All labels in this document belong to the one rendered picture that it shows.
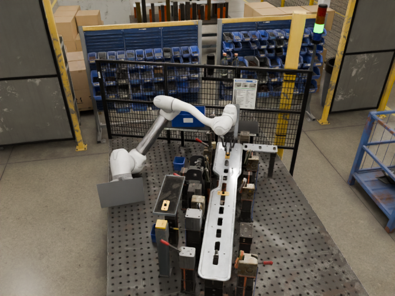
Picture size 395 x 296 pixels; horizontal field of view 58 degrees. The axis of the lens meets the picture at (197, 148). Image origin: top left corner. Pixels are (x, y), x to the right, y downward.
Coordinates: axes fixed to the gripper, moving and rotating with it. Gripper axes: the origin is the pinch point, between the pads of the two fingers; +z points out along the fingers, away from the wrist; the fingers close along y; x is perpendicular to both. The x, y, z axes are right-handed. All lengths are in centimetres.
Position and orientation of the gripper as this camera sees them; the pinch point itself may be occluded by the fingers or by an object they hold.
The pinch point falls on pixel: (227, 151)
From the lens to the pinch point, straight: 292.2
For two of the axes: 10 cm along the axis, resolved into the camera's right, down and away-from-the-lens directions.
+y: 9.9, 0.8, -1.1
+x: 1.3, -5.6, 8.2
